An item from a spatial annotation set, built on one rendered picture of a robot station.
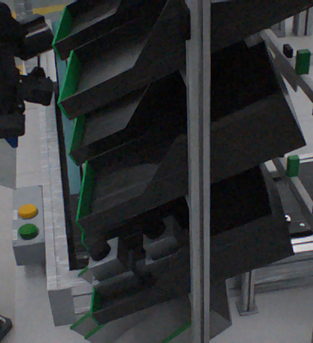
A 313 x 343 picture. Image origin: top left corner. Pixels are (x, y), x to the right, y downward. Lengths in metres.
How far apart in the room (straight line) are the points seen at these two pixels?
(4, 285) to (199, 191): 0.82
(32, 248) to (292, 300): 0.55
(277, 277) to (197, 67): 0.81
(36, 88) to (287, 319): 0.66
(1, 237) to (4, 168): 1.82
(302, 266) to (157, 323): 0.45
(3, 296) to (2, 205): 0.32
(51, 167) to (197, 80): 1.03
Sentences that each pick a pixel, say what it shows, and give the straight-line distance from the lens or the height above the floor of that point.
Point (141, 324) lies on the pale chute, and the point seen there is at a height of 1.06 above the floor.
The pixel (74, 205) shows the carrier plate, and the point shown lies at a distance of 1.45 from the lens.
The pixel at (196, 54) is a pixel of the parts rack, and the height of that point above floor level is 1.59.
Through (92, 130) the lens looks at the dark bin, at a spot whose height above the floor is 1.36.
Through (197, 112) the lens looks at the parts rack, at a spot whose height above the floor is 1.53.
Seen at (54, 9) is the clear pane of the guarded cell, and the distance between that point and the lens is 2.57.
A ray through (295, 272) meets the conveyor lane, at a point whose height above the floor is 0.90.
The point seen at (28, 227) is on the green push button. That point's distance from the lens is 1.41.
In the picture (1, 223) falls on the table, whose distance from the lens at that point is 1.62.
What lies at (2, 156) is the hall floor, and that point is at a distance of 3.49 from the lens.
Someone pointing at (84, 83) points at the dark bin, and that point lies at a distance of 0.74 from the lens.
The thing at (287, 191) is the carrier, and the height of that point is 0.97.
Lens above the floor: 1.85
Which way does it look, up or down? 35 degrees down
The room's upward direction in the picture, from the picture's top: 3 degrees counter-clockwise
